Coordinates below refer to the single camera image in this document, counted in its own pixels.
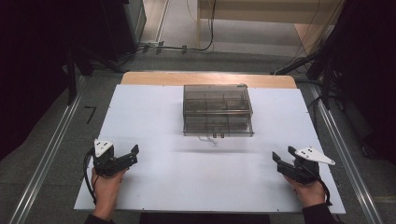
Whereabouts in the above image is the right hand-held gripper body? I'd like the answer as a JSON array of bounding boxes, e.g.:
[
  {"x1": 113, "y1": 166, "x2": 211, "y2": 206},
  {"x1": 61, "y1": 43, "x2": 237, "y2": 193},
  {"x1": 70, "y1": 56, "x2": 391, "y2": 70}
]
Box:
[{"x1": 276, "y1": 147, "x2": 336, "y2": 185}]

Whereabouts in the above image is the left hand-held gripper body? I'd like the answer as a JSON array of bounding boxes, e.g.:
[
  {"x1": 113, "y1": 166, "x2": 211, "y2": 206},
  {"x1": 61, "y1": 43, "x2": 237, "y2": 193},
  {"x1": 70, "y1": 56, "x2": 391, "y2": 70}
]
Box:
[{"x1": 92, "y1": 138, "x2": 123, "y2": 178}]

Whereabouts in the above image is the person's right hand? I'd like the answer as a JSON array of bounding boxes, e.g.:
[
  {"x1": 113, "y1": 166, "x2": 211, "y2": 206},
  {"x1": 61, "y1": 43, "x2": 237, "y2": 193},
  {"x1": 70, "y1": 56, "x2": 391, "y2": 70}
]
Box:
[{"x1": 284, "y1": 175, "x2": 327, "y2": 209}]

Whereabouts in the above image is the person's left hand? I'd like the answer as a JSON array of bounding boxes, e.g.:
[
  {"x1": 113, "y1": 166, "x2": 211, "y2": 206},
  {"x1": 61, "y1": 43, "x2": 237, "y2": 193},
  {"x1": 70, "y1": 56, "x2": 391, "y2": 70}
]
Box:
[{"x1": 91, "y1": 168, "x2": 128, "y2": 218}]

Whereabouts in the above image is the small clear plastic tag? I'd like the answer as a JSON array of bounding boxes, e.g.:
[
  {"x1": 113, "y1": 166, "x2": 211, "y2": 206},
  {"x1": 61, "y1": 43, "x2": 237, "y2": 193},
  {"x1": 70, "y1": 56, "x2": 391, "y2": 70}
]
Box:
[{"x1": 197, "y1": 134, "x2": 219, "y2": 147}]

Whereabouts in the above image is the white board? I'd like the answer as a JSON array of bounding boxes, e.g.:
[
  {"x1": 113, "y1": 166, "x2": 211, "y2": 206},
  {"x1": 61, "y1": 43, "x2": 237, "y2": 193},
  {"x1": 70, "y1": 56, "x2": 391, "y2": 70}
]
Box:
[{"x1": 73, "y1": 83, "x2": 347, "y2": 215}]

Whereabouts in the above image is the clear plastic compartment box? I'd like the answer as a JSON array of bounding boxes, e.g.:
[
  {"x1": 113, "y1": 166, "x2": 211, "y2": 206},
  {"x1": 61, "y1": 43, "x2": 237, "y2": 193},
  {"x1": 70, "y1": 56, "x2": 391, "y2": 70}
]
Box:
[{"x1": 182, "y1": 83, "x2": 256, "y2": 138}]

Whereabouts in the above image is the wooden table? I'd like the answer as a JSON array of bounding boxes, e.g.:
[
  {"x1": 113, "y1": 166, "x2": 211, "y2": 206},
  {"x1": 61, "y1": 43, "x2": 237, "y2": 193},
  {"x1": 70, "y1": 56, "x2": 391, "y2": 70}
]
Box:
[{"x1": 120, "y1": 71, "x2": 298, "y2": 90}]

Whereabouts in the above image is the black tripod stand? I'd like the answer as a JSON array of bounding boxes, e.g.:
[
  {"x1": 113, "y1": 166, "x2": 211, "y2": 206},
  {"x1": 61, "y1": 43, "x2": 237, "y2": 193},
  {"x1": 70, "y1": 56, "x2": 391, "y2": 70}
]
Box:
[{"x1": 270, "y1": 46, "x2": 345, "y2": 110}]

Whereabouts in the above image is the black metal stand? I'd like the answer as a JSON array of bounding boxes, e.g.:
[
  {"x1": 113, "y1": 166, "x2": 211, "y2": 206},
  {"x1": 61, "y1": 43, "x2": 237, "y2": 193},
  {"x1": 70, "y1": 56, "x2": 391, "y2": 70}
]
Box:
[{"x1": 64, "y1": 46, "x2": 125, "y2": 105}]

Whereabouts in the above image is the person's dark lap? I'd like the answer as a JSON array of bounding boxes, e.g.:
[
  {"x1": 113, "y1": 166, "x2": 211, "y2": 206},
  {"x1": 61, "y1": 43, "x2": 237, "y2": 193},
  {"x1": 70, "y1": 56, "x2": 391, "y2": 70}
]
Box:
[{"x1": 138, "y1": 212, "x2": 271, "y2": 224}]

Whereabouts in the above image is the black curtain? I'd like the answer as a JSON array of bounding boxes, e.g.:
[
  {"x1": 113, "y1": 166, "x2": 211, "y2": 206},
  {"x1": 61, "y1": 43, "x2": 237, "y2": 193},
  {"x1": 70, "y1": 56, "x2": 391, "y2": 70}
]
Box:
[
  {"x1": 323, "y1": 0, "x2": 396, "y2": 162},
  {"x1": 0, "y1": 0, "x2": 108, "y2": 161}
]

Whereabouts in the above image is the dark cabinet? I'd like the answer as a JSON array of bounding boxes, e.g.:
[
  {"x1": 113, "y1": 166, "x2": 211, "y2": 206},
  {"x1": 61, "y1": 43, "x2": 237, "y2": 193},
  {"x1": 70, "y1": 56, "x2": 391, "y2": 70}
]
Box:
[{"x1": 101, "y1": 0, "x2": 148, "y2": 62}]

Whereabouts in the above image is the light wooden desk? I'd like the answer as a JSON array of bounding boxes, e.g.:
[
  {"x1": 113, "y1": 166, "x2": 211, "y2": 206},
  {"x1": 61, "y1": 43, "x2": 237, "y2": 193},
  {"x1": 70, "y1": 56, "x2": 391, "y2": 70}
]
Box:
[{"x1": 195, "y1": 0, "x2": 345, "y2": 50}]

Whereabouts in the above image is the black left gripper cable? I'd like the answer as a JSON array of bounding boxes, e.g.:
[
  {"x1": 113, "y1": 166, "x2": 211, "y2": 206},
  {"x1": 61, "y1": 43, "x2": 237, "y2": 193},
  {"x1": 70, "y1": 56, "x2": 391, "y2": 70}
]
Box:
[{"x1": 82, "y1": 147, "x2": 98, "y2": 205}]

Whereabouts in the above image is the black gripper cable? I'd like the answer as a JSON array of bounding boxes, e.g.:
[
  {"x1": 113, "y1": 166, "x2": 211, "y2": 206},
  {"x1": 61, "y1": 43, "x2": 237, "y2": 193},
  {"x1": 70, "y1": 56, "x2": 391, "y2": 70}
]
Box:
[
  {"x1": 82, "y1": 147, "x2": 98, "y2": 205},
  {"x1": 316, "y1": 175, "x2": 333, "y2": 207}
]

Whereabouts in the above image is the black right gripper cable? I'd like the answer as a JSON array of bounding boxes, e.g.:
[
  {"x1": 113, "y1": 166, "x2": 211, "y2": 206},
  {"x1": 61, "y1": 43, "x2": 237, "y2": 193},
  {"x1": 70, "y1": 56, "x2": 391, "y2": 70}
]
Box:
[{"x1": 316, "y1": 175, "x2": 333, "y2": 207}]

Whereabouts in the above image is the metal floor rail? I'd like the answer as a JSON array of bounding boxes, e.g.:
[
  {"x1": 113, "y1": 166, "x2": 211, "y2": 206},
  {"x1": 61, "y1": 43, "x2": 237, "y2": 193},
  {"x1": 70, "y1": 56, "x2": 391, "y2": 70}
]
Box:
[
  {"x1": 309, "y1": 83, "x2": 386, "y2": 224},
  {"x1": 8, "y1": 76, "x2": 88, "y2": 224}
]

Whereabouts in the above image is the black floor cable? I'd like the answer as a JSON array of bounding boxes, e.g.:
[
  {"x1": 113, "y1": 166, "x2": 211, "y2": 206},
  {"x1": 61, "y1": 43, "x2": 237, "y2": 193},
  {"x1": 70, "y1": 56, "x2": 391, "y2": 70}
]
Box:
[{"x1": 116, "y1": 0, "x2": 218, "y2": 68}]

